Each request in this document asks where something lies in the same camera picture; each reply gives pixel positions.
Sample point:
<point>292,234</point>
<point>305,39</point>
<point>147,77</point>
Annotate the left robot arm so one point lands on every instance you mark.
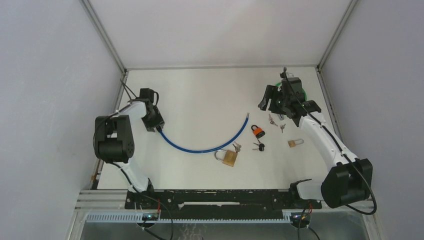
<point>113,139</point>

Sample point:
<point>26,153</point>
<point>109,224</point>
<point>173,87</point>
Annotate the white slotted cable duct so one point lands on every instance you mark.
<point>132,217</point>

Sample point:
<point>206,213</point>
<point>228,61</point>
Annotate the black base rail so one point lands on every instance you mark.
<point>213,203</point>

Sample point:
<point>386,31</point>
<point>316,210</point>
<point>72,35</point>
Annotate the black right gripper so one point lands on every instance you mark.
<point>272,92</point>

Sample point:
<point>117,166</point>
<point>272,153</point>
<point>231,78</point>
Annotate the small brass padlock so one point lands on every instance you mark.
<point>295,142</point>

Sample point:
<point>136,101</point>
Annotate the large padlock silver keys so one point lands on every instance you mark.
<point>237,147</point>

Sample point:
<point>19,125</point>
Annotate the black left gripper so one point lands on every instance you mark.
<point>159,121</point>

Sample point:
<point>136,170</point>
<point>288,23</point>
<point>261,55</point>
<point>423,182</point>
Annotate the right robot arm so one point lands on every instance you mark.
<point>348,179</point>

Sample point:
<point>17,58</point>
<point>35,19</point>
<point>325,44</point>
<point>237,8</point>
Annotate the orange black key fob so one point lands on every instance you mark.
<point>257,131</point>

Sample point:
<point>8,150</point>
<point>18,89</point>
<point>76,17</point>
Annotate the black-headed key bunch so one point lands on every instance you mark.
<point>259,146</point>

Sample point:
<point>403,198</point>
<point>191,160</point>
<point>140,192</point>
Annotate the large brass padlock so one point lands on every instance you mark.
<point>227,157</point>

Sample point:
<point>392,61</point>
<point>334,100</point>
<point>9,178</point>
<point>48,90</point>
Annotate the green cable lock keys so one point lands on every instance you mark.
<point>271,121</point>

